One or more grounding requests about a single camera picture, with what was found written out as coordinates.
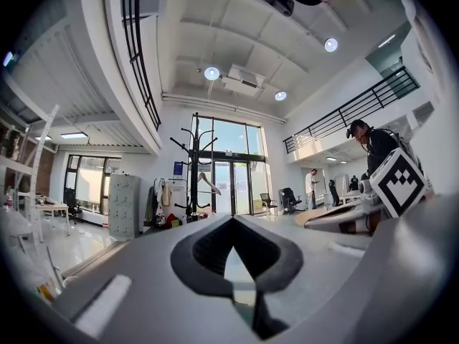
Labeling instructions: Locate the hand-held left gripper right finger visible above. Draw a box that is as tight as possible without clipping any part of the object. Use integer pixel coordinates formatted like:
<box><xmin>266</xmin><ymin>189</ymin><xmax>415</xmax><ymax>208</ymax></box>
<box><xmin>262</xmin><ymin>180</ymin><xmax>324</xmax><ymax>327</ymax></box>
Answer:
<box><xmin>233</xmin><ymin>194</ymin><xmax>452</xmax><ymax>344</ymax></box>

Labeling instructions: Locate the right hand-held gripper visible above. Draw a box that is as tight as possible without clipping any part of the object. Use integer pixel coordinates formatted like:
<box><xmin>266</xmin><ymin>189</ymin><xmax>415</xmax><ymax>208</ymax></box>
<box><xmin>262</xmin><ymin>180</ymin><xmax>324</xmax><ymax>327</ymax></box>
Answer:
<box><xmin>304</xmin><ymin>147</ymin><xmax>430</xmax><ymax>234</ymax></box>

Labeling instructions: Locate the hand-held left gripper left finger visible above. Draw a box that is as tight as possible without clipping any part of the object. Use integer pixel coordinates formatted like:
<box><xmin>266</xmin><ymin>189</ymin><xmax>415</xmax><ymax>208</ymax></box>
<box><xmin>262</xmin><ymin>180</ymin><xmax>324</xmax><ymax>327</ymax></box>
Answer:
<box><xmin>53</xmin><ymin>214</ymin><xmax>261</xmax><ymax>344</ymax></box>

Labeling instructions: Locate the wooden hanger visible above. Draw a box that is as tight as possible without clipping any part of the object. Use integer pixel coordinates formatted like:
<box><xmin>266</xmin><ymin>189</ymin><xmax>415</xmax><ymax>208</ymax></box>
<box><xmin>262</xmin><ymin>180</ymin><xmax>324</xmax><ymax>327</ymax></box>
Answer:
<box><xmin>197</xmin><ymin>171</ymin><xmax>223</xmax><ymax>196</ymax></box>

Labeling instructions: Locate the black coat rack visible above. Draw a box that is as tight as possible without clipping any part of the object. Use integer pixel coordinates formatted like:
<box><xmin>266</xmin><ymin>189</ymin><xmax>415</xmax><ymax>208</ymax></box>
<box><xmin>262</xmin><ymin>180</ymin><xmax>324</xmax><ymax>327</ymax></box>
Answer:
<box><xmin>169</xmin><ymin>112</ymin><xmax>220</xmax><ymax>222</ymax></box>

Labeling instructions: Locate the garment rack with clothes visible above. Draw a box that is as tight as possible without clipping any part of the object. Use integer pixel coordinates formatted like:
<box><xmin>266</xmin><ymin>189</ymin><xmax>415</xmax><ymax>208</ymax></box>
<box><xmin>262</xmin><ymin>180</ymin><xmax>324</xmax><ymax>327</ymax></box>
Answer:
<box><xmin>144</xmin><ymin>177</ymin><xmax>189</xmax><ymax>229</ymax></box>

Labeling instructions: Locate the white metal shelf rack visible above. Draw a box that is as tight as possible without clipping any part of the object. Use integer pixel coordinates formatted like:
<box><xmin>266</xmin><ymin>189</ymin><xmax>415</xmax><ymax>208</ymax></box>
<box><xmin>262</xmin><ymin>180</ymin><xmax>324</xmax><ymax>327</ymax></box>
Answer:
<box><xmin>0</xmin><ymin>103</ymin><xmax>60</xmax><ymax>245</ymax></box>

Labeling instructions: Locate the round wooden table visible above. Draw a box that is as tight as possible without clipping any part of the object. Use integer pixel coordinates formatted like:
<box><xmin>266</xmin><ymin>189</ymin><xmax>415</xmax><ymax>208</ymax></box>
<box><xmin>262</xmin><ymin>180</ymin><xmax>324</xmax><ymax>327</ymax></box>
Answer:
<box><xmin>294</xmin><ymin>206</ymin><xmax>360</xmax><ymax>227</ymax></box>

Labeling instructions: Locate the black office chair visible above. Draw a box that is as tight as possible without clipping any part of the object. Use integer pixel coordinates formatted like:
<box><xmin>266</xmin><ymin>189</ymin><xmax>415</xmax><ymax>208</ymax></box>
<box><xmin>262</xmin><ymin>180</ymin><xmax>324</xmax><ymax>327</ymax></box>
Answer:
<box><xmin>64</xmin><ymin>188</ymin><xmax>84</xmax><ymax>226</ymax></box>
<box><xmin>279</xmin><ymin>187</ymin><xmax>303</xmax><ymax>216</ymax></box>

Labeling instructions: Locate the black mesh chair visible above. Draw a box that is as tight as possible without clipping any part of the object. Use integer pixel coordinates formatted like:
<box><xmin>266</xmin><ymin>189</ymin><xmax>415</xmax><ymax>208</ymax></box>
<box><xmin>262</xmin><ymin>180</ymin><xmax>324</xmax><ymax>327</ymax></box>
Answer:
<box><xmin>259</xmin><ymin>192</ymin><xmax>279</xmax><ymax>216</ymax></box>

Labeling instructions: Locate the grey metal locker cabinet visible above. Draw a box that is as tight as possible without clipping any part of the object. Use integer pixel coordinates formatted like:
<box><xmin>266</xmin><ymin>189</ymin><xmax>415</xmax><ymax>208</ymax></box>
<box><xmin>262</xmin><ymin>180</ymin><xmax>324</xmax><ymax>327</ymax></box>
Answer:
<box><xmin>108</xmin><ymin>173</ymin><xmax>142</xmax><ymax>242</ymax></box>

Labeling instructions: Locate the glass double door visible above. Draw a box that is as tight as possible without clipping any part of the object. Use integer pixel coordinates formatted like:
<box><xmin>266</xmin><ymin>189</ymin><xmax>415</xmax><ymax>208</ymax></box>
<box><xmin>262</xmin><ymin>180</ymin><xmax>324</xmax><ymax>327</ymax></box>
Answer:
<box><xmin>212</xmin><ymin>159</ymin><xmax>268</xmax><ymax>216</ymax></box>

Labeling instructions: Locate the black framed window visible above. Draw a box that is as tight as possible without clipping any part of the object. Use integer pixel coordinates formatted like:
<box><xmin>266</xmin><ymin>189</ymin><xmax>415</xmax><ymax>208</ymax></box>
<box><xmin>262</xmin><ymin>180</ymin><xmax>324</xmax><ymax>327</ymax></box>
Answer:
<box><xmin>64</xmin><ymin>153</ymin><xmax>121</xmax><ymax>215</ymax></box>

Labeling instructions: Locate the black balcony railing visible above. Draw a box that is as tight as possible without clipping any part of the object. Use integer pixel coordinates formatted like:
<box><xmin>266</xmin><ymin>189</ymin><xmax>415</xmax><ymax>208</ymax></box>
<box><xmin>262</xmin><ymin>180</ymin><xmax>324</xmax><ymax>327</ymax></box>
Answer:
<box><xmin>119</xmin><ymin>0</ymin><xmax>162</xmax><ymax>132</ymax></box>
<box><xmin>283</xmin><ymin>66</ymin><xmax>421</xmax><ymax>155</ymax></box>

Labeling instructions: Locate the wooden desk with white legs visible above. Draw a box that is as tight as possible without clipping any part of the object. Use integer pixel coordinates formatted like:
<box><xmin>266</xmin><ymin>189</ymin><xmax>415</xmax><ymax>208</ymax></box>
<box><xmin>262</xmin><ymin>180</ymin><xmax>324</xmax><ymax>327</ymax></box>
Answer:
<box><xmin>35</xmin><ymin>202</ymin><xmax>71</xmax><ymax>237</ymax></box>

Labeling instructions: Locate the white ceiling air conditioner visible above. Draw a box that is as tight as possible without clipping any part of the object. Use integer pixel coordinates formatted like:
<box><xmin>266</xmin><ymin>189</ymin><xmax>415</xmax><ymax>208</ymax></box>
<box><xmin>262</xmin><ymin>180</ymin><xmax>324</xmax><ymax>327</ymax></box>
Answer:
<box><xmin>219</xmin><ymin>63</ymin><xmax>267</xmax><ymax>97</ymax></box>

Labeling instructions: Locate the black head camera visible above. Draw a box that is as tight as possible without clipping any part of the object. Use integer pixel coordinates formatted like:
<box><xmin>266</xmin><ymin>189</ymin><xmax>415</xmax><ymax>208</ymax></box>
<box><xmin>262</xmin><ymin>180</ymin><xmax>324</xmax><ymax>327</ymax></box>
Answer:
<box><xmin>262</xmin><ymin>0</ymin><xmax>296</xmax><ymax>17</ymax></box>

